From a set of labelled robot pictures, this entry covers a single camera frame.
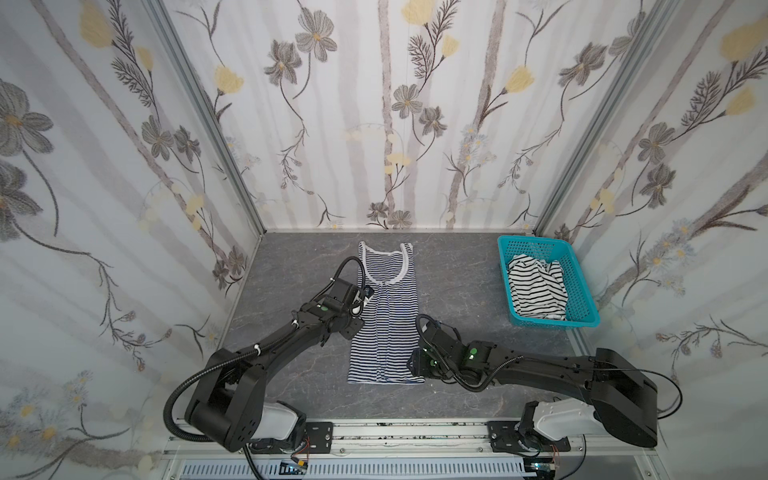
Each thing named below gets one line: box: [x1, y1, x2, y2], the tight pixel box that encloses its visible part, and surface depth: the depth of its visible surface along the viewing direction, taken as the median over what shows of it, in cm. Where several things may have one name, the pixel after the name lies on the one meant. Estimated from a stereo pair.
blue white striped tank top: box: [347, 241, 425, 384], surface depth 95 cm
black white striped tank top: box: [506, 254, 569, 321], surface depth 103 cm
